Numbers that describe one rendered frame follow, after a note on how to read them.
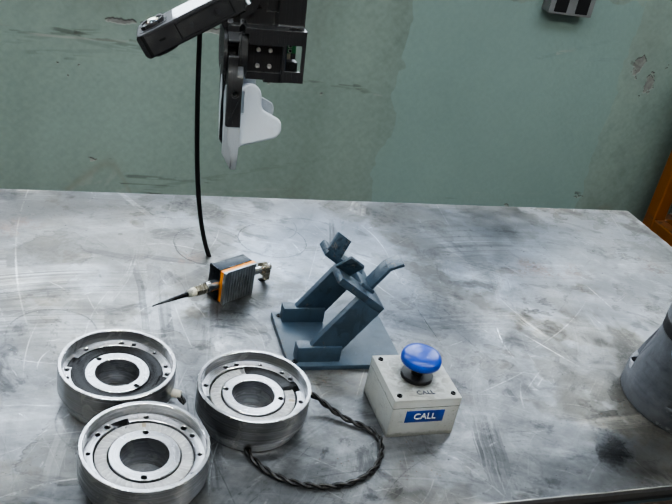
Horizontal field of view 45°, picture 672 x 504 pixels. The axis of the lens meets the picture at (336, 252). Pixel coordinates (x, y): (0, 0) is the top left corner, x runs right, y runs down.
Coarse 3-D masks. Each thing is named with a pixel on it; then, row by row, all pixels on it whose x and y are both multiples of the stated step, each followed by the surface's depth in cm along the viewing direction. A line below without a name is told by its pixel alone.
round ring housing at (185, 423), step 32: (96, 416) 67; (128, 416) 69; (160, 416) 70; (192, 416) 69; (128, 448) 67; (160, 448) 68; (192, 448) 68; (96, 480) 61; (128, 480) 63; (192, 480) 63
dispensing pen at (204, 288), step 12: (216, 264) 91; (228, 264) 92; (264, 264) 96; (216, 276) 91; (264, 276) 97; (192, 288) 89; (204, 288) 90; (216, 288) 91; (168, 300) 87; (216, 300) 92
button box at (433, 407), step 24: (384, 360) 80; (384, 384) 78; (408, 384) 78; (432, 384) 78; (384, 408) 77; (408, 408) 76; (432, 408) 77; (456, 408) 78; (384, 432) 77; (408, 432) 78; (432, 432) 79
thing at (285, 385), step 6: (246, 366) 78; (252, 366) 78; (246, 372) 78; (252, 372) 78; (258, 372) 78; (264, 372) 78; (270, 372) 78; (270, 378) 77; (276, 378) 77; (282, 378) 78; (288, 378) 78; (282, 384) 77; (288, 384) 77; (294, 384) 77; (288, 390) 76; (294, 390) 77
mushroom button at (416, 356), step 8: (408, 344) 79; (416, 344) 79; (424, 344) 79; (408, 352) 77; (416, 352) 77; (424, 352) 78; (432, 352) 78; (408, 360) 77; (416, 360) 76; (424, 360) 77; (432, 360) 77; (440, 360) 77; (416, 368) 76; (424, 368) 76; (432, 368) 76
